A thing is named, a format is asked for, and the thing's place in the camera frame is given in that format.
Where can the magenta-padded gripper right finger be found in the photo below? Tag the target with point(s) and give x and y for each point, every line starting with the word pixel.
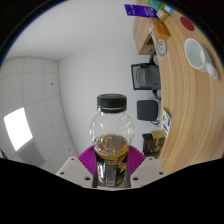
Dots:
pixel 148 170

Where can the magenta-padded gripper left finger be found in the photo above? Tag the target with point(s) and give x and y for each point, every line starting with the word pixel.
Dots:
pixel 75 170

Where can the clear bottle with black cap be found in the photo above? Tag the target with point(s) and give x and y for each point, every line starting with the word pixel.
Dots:
pixel 111 126

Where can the small dark brown box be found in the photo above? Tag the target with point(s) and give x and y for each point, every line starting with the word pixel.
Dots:
pixel 148 150

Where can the white ceiling air vent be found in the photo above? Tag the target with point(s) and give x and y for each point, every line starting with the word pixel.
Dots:
pixel 31 154

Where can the white printed booklet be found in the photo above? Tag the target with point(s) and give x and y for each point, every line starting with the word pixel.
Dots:
pixel 166 122

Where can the black office chair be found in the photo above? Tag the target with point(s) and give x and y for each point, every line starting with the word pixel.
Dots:
pixel 147 110

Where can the rectangular ceiling light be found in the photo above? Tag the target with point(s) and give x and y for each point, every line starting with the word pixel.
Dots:
pixel 18 128

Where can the grey mesh office chair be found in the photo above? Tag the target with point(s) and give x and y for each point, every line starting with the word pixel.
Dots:
pixel 146 76

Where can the round grey patterned disc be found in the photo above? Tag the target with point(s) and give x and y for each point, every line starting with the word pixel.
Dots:
pixel 161 47

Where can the white ceramic mug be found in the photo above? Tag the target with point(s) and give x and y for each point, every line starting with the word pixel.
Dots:
pixel 195 53

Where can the wooden side desk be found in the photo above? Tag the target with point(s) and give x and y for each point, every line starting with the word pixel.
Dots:
pixel 143 33

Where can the orange cardboard box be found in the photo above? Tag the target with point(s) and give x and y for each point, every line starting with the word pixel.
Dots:
pixel 160 30

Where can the flat round red coaster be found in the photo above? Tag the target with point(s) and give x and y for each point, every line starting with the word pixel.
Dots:
pixel 187 24

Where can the small pale yellow box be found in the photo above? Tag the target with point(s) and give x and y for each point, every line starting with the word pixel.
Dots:
pixel 161 15

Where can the purple standing sign card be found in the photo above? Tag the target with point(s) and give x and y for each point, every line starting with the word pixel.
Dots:
pixel 141 10

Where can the small blue box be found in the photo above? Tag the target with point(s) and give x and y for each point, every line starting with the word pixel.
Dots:
pixel 169 9

